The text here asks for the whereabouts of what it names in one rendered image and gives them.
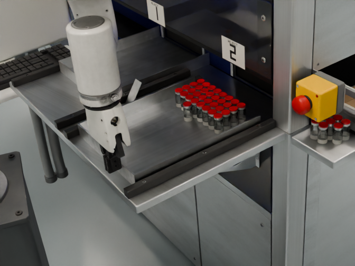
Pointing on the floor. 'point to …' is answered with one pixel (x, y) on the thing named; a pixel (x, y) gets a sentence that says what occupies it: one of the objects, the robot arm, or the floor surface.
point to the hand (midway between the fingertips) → (112, 161)
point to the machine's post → (289, 127)
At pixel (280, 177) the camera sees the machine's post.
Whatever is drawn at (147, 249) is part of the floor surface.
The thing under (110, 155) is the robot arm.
